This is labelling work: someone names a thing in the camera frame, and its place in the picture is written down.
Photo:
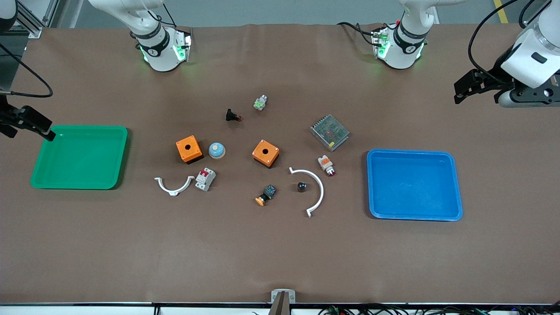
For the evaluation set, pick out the small black capacitor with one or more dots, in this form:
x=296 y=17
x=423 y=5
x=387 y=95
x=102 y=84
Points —
x=302 y=187

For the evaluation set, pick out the white red circuit breaker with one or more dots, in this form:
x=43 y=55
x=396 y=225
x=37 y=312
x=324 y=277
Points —
x=205 y=179

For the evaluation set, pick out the green plastic tray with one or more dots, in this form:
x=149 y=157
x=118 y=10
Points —
x=78 y=162

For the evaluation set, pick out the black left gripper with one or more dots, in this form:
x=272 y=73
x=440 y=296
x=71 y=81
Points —
x=493 y=77

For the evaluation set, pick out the orange white red indicator lamp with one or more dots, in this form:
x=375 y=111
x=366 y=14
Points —
x=324 y=163

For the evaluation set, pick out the orange cap push button switch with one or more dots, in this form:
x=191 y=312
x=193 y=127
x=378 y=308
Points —
x=267 y=192

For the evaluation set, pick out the grey table edge bracket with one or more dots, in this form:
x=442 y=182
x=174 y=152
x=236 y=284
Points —
x=283 y=302

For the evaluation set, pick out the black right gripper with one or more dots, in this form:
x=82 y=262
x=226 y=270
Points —
x=9 y=117

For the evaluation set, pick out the blue dome push button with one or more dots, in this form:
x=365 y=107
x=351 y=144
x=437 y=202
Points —
x=216 y=151

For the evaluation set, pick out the blue plastic tray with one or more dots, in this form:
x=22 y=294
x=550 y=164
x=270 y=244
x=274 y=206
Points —
x=411 y=188

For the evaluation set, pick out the orange button box with hole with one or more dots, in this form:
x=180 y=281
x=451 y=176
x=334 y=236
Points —
x=260 y=155
x=195 y=152

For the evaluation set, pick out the small white curved clamp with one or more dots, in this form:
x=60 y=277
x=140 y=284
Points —
x=174 y=191

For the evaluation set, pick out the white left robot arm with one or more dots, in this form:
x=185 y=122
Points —
x=402 y=48

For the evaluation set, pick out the black red switch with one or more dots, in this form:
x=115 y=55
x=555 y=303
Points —
x=230 y=115

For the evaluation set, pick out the green white silver switch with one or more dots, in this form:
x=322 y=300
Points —
x=260 y=103

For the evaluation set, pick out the large white curved arc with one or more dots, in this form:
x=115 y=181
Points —
x=321 y=187

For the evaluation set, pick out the aluminium frame profile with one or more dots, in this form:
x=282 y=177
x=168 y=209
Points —
x=33 y=26

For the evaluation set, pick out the metal mesh power supply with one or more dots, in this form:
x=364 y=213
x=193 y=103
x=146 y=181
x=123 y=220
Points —
x=329 y=132

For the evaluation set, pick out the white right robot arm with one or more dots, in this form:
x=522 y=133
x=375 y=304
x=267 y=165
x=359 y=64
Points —
x=153 y=43

